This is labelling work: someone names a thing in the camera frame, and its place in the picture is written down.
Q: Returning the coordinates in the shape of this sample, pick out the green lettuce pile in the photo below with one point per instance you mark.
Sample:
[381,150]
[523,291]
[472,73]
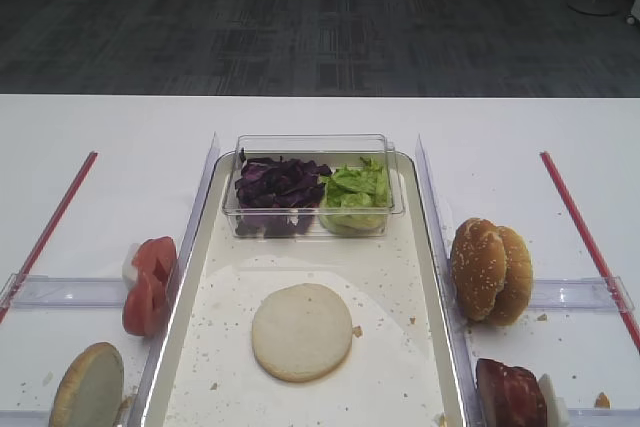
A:
[366,187]

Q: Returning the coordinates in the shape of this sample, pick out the upper tomato slice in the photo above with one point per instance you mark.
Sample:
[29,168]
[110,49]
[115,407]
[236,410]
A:
[156,257]

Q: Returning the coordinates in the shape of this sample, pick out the tomato slice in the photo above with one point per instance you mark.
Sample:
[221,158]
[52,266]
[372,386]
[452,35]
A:
[145,306]
[156,257]

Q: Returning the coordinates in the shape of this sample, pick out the lower tomato slice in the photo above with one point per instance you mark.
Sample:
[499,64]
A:
[145,306]

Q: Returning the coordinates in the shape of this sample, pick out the brown meat patty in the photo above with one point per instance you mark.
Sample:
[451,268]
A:
[510,396]

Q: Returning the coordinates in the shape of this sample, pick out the clear plastic salad container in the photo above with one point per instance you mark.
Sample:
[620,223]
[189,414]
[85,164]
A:
[331,150]

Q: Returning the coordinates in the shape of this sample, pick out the purple cabbage pile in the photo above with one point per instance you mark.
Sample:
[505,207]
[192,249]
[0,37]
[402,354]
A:
[267,183]

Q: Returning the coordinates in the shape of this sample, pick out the white metal tray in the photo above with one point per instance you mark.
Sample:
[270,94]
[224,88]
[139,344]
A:
[397,373]

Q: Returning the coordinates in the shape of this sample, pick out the right long clear divider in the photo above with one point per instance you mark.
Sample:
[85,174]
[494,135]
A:
[467,410]

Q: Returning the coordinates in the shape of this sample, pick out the long clear divider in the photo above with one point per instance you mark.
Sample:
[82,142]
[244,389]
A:
[467,410]
[195,217]

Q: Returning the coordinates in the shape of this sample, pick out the bottom bun on tray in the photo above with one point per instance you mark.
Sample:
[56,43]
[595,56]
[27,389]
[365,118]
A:
[302,332]

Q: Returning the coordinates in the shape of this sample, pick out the front sesame bun top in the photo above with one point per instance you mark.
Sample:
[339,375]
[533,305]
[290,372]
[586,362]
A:
[478,262]

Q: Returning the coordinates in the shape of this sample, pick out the sesame bun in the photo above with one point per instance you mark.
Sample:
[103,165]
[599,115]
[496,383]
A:
[514,298]
[478,262]

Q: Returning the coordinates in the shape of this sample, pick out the white holder block left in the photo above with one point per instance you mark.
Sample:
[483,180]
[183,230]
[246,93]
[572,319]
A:
[129,270]

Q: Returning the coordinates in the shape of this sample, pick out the white holder block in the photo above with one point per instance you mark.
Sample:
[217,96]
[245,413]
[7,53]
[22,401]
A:
[557,412]
[129,270]

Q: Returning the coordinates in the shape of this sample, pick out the rear sesame bun top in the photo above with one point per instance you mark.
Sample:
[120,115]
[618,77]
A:
[514,298]

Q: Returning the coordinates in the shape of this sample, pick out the right red tape strip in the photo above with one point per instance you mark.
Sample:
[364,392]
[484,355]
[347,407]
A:
[592,248]

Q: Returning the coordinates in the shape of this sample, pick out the red tape strip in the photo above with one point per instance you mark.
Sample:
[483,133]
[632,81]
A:
[50,232]
[592,248]

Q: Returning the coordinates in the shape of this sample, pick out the left red tape strip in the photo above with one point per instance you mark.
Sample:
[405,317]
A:
[50,232]

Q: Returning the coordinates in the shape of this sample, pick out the right clear cross divider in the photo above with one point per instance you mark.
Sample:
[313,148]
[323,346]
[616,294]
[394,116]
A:
[596,294]

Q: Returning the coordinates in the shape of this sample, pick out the clear cross divider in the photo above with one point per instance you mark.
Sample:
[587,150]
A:
[44,292]
[596,294]

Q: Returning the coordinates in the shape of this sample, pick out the left long clear divider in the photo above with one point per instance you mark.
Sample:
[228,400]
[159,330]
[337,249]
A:
[195,217]

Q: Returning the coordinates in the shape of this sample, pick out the bun half lower left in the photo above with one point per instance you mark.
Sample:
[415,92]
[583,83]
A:
[91,391]

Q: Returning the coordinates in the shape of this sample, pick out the left clear cross divider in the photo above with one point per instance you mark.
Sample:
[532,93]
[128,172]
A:
[44,292]

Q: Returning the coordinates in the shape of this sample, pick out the white holder block right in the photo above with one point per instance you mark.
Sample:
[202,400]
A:
[557,412]

